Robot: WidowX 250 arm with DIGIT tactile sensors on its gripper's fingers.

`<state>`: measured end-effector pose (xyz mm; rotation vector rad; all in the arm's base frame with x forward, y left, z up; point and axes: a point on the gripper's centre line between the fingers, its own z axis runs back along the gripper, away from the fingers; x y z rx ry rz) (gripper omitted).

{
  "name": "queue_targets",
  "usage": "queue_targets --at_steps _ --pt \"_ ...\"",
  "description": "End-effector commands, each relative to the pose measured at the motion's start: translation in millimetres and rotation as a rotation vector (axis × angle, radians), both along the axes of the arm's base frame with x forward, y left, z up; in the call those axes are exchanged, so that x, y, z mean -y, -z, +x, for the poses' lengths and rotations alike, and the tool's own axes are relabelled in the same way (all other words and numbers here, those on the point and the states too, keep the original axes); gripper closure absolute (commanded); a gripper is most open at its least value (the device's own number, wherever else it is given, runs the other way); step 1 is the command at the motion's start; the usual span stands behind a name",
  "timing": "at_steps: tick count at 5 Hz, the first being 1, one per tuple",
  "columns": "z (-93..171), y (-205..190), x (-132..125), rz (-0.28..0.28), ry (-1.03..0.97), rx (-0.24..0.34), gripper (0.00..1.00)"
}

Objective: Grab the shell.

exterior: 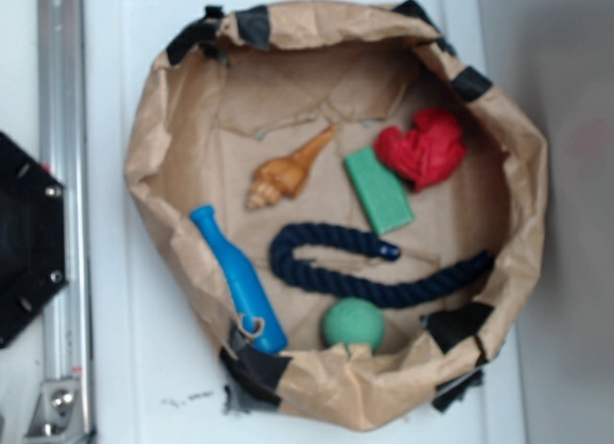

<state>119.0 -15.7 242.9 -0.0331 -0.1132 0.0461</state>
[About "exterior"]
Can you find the tan conch shell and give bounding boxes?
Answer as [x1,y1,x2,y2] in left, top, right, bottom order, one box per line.
[246,125,338,210]

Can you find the brown paper bag bin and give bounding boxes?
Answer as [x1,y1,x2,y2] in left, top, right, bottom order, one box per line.
[125,0,548,431]

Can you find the green rectangular block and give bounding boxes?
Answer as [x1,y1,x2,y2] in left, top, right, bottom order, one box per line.
[343,147,414,235]

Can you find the blue plastic bowling pin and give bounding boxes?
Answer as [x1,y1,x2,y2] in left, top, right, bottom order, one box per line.
[189,205,288,355]

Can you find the green textured ball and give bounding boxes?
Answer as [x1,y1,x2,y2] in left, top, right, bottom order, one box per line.
[321,297,386,351]

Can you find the crumpled red cloth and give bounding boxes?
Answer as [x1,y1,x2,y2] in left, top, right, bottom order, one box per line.
[372,108,467,193]

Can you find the dark blue rope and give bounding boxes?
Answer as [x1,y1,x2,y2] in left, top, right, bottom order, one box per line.
[269,222,496,312]

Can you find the aluminium extrusion rail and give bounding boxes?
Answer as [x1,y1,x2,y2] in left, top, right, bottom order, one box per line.
[37,0,96,443]

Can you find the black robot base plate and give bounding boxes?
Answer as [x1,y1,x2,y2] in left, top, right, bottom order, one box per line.
[1,133,66,349]

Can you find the metal corner bracket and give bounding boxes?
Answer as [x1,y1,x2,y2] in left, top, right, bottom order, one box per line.
[22,378,93,443]

